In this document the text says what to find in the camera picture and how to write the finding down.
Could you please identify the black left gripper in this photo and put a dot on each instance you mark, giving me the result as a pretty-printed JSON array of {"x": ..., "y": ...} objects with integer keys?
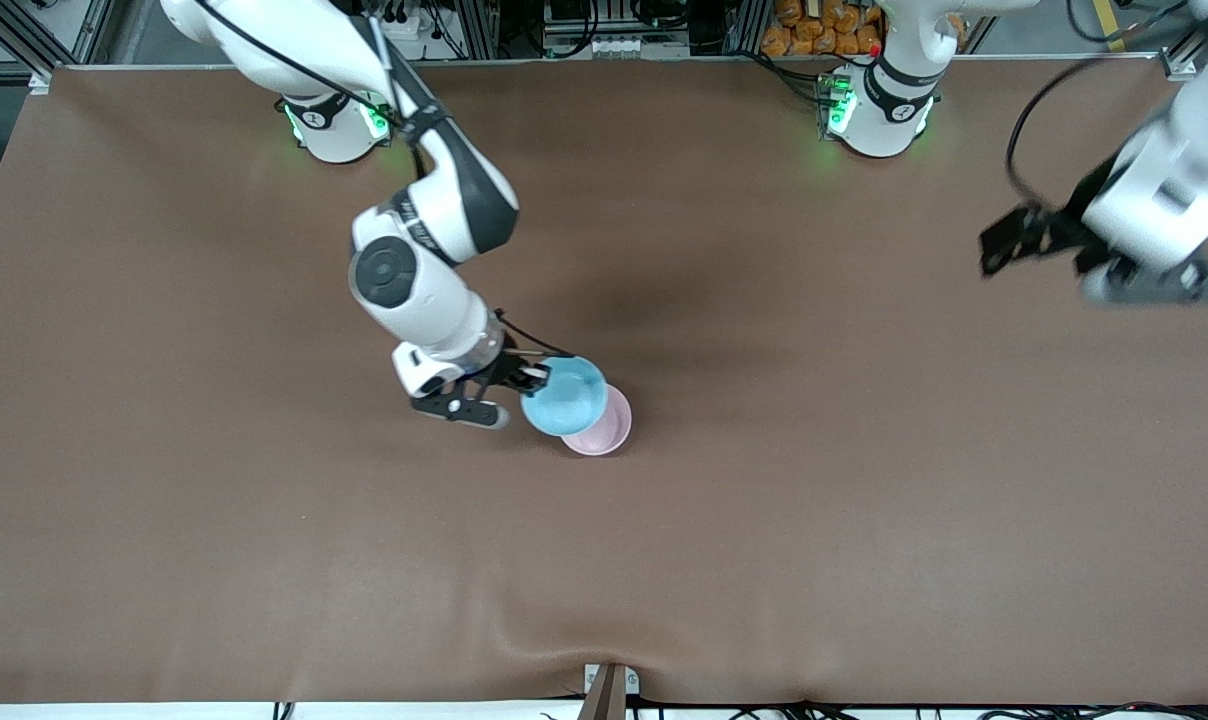
[{"x": 1070, "y": 226}]

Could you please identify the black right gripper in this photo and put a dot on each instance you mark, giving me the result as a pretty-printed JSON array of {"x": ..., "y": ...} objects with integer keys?
[{"x": 507, "y": 367}]

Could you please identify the light blue bowl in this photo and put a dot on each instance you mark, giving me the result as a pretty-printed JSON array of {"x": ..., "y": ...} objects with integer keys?
[{"x": 564, "y": 398}]

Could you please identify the pink bowl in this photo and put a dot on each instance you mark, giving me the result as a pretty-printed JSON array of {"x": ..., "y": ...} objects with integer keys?
[{"x": 609, "y": 435}]

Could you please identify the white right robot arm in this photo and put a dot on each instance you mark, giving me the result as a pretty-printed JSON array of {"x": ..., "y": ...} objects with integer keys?
[{"x": 414, "y": 280}]

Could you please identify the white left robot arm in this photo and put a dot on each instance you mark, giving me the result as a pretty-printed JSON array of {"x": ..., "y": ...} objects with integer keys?
[{"x": 1164, "y": 190}]

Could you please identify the brown table mat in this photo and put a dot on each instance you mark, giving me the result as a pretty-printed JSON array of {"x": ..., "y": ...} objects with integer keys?
[{"x": 604, "y": 550}]

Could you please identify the orange snack packets pile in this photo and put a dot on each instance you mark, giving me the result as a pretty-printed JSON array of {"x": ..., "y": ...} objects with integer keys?
[{"x": 814, "y": 30}]

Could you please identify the white connector block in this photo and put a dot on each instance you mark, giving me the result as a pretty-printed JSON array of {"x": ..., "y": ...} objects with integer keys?
[{"x": 614, "y": 46}]

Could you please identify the white power strip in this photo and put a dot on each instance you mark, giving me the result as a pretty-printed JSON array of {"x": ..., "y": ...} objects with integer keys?
[{"x": 406, "y": 28}]

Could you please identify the diagonal aluminium frame strut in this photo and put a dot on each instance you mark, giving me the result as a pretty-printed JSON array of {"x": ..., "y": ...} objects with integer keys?
[
  {"x": 24, "y": 40},
  {"x": 1189, "y": 55}
]

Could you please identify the silver mounting bracket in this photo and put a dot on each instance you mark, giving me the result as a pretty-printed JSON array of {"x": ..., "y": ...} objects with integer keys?
[{"x": 632, "y": 684}]

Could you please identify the brown camera post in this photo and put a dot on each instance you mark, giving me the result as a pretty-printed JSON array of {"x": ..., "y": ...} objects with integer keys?
[{"x": 604, "y": 700}]

